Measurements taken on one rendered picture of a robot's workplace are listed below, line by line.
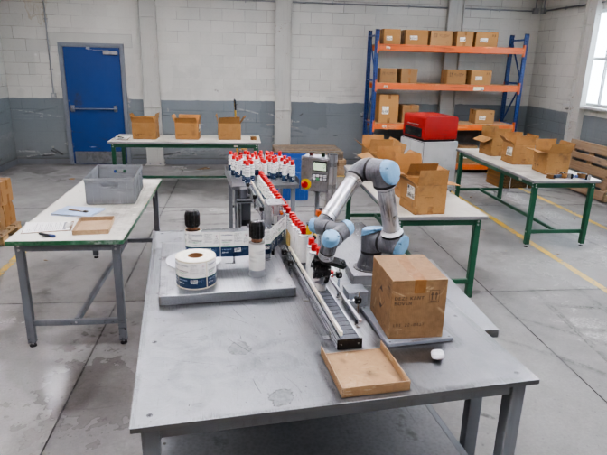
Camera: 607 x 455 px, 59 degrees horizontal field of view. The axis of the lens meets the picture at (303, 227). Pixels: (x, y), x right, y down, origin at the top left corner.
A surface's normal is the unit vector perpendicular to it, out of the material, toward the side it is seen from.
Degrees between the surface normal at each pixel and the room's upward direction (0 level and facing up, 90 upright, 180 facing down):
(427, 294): 90
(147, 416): 0
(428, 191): 91
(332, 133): 90
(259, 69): 90
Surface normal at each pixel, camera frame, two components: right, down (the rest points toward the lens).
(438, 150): 0.31, 0.29
